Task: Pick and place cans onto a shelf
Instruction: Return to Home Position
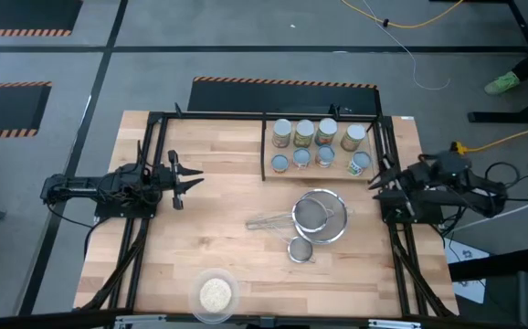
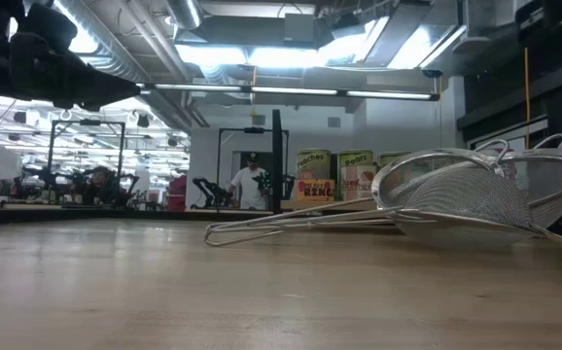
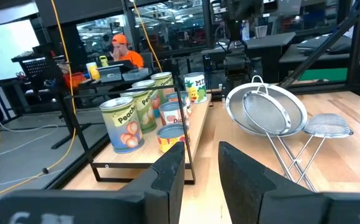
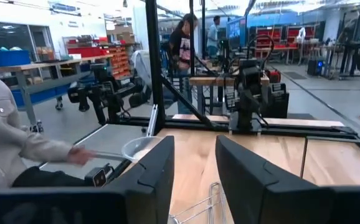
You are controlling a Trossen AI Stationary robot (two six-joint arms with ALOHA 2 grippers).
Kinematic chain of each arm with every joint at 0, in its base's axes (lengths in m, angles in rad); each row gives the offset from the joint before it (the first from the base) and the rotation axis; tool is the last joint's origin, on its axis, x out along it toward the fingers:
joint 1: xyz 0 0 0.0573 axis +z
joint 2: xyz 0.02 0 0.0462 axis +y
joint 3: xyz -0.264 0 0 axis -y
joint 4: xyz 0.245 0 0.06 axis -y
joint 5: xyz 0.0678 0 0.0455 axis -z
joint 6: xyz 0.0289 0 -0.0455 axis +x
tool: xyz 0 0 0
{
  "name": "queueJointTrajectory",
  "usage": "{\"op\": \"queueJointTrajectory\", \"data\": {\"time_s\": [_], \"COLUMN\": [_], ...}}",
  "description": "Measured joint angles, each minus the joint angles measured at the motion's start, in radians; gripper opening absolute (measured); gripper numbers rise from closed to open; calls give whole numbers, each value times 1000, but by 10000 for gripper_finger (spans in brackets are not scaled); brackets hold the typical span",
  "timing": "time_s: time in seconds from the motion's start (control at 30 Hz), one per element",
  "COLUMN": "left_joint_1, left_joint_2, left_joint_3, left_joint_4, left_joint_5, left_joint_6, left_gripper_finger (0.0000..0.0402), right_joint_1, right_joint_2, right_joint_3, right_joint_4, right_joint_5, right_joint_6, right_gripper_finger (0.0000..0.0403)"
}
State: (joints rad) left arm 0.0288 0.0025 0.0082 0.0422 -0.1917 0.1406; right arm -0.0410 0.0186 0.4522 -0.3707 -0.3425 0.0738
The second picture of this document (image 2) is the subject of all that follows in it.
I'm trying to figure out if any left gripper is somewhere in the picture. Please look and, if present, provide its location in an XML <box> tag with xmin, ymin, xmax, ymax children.
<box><xmin>11</xmin><ymin>4</ymin><xmax>142</xmax><ymax>112</ymax></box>

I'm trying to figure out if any peaches can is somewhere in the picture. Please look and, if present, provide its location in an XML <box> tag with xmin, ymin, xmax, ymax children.
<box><xmin>295</xmin><ymin>148</ymin><xmax>334</xmax><ymax>182</ymax></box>

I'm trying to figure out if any pineapple rings can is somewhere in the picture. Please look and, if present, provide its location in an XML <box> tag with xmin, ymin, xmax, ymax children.
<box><xmin>294</xmin><ymin>178</ymin><xmax>336</xmax><ymax>203</ymax></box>

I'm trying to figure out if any green label can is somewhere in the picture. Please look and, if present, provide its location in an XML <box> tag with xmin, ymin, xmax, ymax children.
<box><xmin>378</xmin><ymin>150</ymin><xmax>412</xmax><ymax>171</ymax></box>

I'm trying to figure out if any person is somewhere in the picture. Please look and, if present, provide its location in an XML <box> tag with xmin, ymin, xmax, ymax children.
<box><xmin>227</xmin><ymin>152</ymin><xmax>270</xmax><ymax>211</ymax></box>
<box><xmin>81</xmin><ymin>164</ymin><xmax>117</xmax><ymax>205</ymax></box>

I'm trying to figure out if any LED light bar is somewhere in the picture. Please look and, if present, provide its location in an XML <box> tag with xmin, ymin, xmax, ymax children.
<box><xmin>137</xmin><ymin>81</ymin><xmax>441</xmax><ymax>102</ymax></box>

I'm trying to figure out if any medium metal mesh strainer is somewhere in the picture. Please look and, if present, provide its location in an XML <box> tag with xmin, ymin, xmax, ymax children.
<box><xmin>210</xmin><ymin>139</ymin><xmax>510</xmax><ymax>229</ymax></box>

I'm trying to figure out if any small metal mesh strainer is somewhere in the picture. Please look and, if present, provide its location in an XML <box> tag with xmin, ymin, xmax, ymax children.
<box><xmin>204</xmin><ymin>167</ymin><xmax>562</xmax><ymax>252</ymax></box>

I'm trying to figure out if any large metal mesh strainer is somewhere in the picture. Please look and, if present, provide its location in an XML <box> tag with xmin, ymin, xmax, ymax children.
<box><xmin>207</xmin><ymin>133</ymin><xmax>562</xmax><ymax>232</ymax></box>

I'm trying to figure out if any black rig frame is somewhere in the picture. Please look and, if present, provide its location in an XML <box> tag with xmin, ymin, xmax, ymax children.
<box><xmin>47</xmin><ymin>119</ymin><xmax>126</xmax><ymax>171</ymax></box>
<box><xmin>216</xmin><ymin>126</ymin><xmax>290</xmax><ymax>195</ymax></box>

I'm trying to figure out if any black aluminium table frame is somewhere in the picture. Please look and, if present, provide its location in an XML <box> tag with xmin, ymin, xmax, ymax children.
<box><xmin>0</xmin><ymin>203</ymin><xmax>112</xmax><ymax>228</ymax></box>

